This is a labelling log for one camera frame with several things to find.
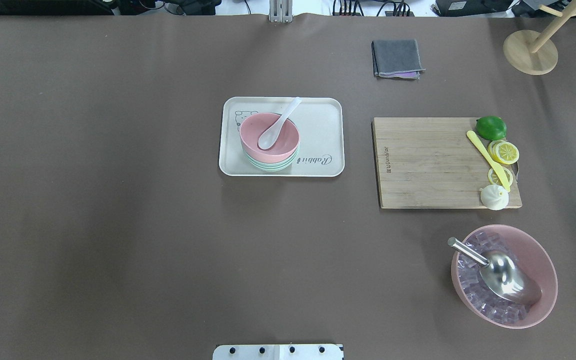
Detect metal ice scoop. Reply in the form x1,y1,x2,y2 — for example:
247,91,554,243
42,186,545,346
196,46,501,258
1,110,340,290
446,237,543,306

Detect white ceramic spoon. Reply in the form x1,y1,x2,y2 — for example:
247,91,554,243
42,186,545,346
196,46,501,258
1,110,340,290
257,96,303,150

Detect bamboo cutting board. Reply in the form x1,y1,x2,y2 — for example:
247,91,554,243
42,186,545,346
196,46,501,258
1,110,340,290
372,117,523,210

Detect large pink ice bowl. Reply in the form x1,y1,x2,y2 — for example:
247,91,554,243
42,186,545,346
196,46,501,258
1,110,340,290
450,224,559,330

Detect green toy lime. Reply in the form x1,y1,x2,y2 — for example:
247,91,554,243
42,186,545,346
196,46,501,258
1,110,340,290
475,115,507,141

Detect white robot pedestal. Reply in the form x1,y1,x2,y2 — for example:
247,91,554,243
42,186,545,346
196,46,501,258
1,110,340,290
212,343,345,360

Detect wooden mug tree stand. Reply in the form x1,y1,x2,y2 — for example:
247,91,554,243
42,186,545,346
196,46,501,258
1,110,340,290
503,0,576,76

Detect yellow plastic knife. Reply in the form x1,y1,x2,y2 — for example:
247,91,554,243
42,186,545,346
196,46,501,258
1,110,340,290
466,130,511,192

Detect cream rabbit tray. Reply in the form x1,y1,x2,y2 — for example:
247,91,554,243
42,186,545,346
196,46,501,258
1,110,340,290
218,96,345,178

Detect yellow lemon slice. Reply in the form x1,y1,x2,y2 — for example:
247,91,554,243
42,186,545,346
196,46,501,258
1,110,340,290
487,139,520,166
487,167,515,187

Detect yellow lemon slice lower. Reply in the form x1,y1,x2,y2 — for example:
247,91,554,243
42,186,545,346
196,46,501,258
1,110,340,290
487,167,515,187

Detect aluminium frame post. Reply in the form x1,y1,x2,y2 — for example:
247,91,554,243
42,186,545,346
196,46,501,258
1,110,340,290
269,0,293,23

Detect folded grey cloth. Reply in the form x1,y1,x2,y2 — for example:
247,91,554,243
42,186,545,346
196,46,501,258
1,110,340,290
371,39,426,80

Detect yellow lemon slice upper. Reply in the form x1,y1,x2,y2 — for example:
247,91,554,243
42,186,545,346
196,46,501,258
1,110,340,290
487,139,520,166

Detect small pink bowl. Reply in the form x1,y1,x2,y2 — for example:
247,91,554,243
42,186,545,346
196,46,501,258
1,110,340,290
239,112,300,163

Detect green bowl stack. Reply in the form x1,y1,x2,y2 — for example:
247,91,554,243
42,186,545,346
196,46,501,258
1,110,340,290
246,146,301,173

